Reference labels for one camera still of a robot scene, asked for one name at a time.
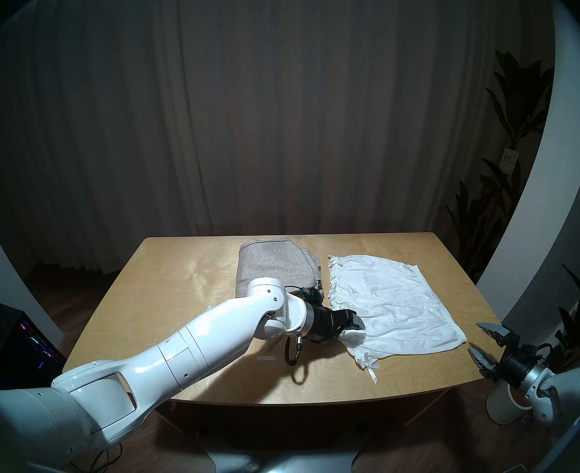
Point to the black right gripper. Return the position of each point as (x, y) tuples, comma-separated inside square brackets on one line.
[(514, 363)]

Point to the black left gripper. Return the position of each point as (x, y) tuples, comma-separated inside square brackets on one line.
[(322, 324)]

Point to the white frilled shorts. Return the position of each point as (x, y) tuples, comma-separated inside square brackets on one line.
[(393, 304)]

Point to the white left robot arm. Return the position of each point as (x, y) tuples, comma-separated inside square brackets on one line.
[(196, 339)]

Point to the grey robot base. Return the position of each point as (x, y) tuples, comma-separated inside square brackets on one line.
[(280, 464)]

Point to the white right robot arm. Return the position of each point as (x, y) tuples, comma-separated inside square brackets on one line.
[(576, 388)]

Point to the small plant in white pot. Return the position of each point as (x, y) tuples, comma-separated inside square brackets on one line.
[(499, 410)]

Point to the long white tape strip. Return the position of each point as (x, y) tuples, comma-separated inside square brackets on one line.
[(266, 359)]

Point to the white paper plant tag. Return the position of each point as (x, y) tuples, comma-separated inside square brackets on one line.
[(509, 157)]

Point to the beige pleated curtain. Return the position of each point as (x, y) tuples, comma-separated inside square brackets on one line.
[(280, 107)]

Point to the tall dark leafy plant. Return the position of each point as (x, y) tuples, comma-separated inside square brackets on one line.
[(519, 97)]

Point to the black computer tower with lights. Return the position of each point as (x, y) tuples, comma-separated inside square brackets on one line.
[(23, 349)]

